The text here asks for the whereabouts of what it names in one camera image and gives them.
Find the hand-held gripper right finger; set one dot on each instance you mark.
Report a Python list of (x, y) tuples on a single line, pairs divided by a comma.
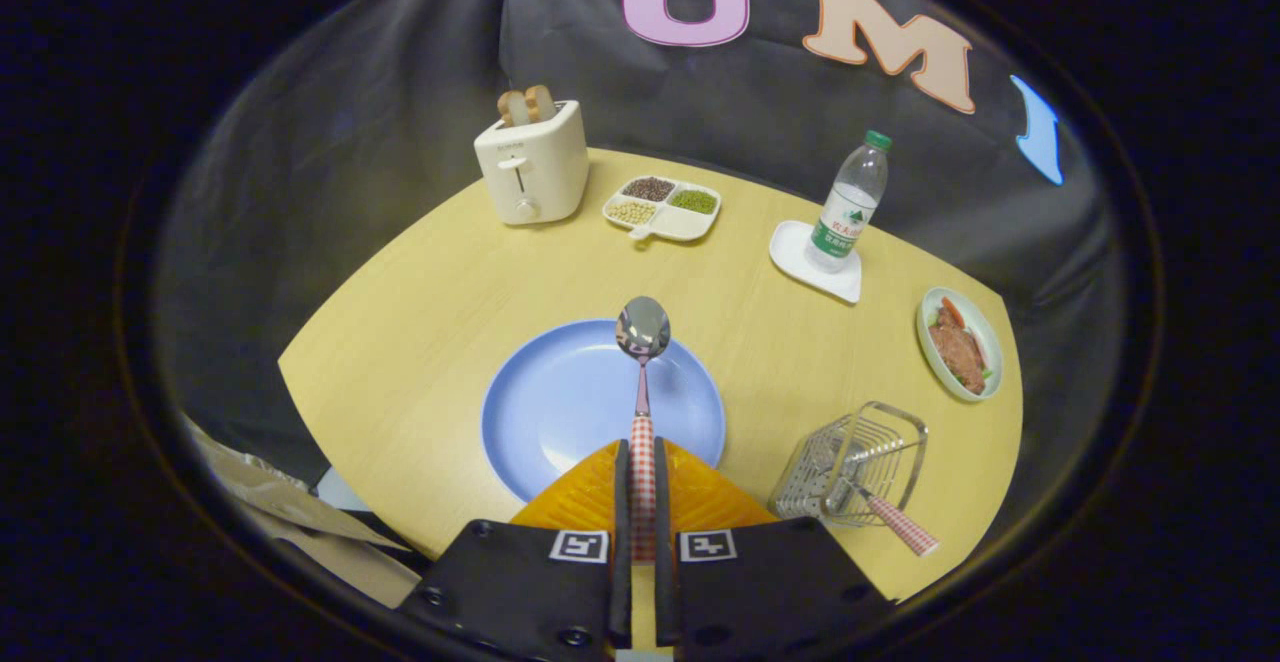
[(760, 587)]

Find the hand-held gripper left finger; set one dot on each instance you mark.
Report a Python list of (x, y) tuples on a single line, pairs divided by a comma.
[(520, 587)]

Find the blue round plate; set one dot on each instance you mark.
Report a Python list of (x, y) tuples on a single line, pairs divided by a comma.
[(560, 402)]

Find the brown paper bag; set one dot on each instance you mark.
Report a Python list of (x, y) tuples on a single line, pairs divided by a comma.
[(300, 522)]

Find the green plate with meat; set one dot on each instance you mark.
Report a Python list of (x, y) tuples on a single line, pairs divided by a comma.
[(960, 347)]

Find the white square coaster tray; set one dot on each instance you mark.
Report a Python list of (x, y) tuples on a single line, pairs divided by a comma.
[(795, 252)]

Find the clear green-capped water bottle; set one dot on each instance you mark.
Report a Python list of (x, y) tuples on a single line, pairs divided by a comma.
[(845, 217)]

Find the white divided bean dish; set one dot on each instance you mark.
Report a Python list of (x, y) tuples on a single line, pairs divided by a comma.
[(665, 210)]

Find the cream white toaster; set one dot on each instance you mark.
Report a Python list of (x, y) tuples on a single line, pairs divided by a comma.
[(535, 172)]

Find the toasted bread slice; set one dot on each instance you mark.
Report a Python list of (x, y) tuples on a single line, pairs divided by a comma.
[(511, 107), (541, 102)]

